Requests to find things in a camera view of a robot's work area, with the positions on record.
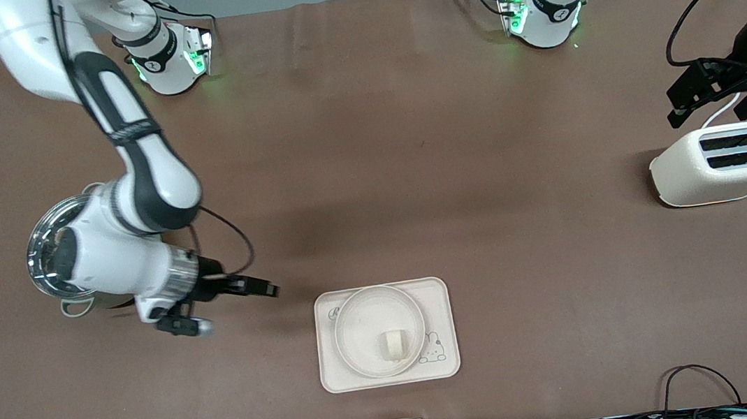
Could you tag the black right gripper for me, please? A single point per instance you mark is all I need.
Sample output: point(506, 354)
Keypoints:
point(212, 285)

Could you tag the round cream plate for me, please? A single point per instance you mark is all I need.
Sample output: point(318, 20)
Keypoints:
point(366, 330)

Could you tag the pale steamed bun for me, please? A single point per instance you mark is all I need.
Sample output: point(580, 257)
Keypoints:
point(394, 345)

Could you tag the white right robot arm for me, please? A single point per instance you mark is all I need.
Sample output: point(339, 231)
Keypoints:
point(119, 259)

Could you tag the cream rabbit print tray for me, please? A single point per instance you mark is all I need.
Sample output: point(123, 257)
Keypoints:
point(437, 301)

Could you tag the cream two-slot toaster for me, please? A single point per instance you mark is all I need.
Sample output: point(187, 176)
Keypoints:
point(721, 170)

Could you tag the stainless steel electric pot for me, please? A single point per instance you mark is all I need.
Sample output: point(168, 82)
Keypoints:
point(78, 306)

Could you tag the glass pot lid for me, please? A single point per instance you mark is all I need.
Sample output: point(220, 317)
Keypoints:
point(43, 243)

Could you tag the brown table cloth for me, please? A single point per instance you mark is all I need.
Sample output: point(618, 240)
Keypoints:
point(406, 128)

